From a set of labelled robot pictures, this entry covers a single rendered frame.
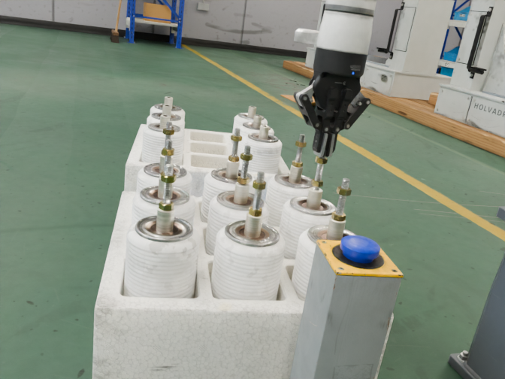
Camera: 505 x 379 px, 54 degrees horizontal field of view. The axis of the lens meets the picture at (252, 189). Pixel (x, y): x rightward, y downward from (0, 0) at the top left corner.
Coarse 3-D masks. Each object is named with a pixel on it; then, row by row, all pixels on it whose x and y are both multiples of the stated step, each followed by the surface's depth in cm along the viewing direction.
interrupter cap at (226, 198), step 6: (222, 192) 80; (228, 192) 80; (216, 198) 77; (222, 198) 78; (228, 198) 78; (252, 198) 79; (222, 204) 75; (228, 204) 76; (234, 204) 76; (240, 204) 77; (246, 204) 77; (240, 210) 74; (246, 210) 75
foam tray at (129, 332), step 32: (128, 192) 94; (128, 224) 81; (288, 288) 69; (96, 320) 59; (128, 320) 60; (160, 320) 61; (192, 320) 61; (224, 320) 62; (256, 320) 63; (288, 320) 64; (96, 352) 61; (128, 352) 62; (160, 352) 62; (192, 352) 63; (224, 352) 64; (256, 352) 65; (288, 352) 66
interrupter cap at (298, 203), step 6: (294, 198) 82; (300, 198) 82; (306, 198) 83; (294, 204) 79; (300, 204) 80; (306, 204) 81; (324, 204) 81; (330, 204) 81; (300, 210) 77; (306, 210) 78; (312, 210) 78; (318, 210) 79; (324, 210) 79; (330, 210) 79
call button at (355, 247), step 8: (344, 240) 50; (352, 240) 50; (360, 240) 51; (368, 240) 51; (344, 248) 49; (352, 248) 49; (360, 248) 49; (368, 248) 49; (376, 248) 49; (352, 256) 49; (360, 256) 48; (368, 256) 48; (376, 256) 49
